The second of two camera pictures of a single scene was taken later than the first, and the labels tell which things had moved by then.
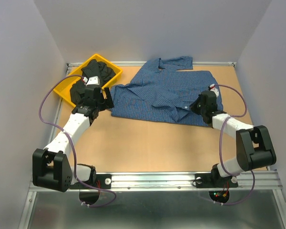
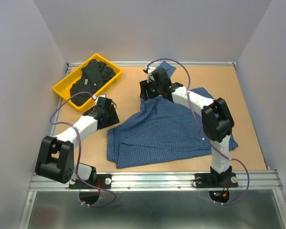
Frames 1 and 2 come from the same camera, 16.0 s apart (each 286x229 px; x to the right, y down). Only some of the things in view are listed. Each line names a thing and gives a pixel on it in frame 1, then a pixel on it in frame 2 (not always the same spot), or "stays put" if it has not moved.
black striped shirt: (93, 68) stays put
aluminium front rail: (255, 181) stays put
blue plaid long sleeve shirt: (163, 91) to (161, 130)
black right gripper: (193, 106) to (145, 86)
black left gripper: (108, 101) to (114, 119)
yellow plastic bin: (63, 89) stays put
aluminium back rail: (142, 64) stays put
